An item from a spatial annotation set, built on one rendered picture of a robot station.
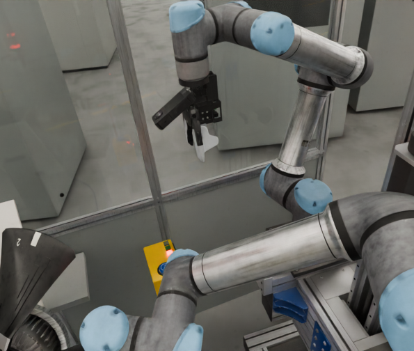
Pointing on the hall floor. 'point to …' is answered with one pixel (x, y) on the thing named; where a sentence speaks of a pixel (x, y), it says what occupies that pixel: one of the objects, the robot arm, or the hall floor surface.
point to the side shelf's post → (68, 329)
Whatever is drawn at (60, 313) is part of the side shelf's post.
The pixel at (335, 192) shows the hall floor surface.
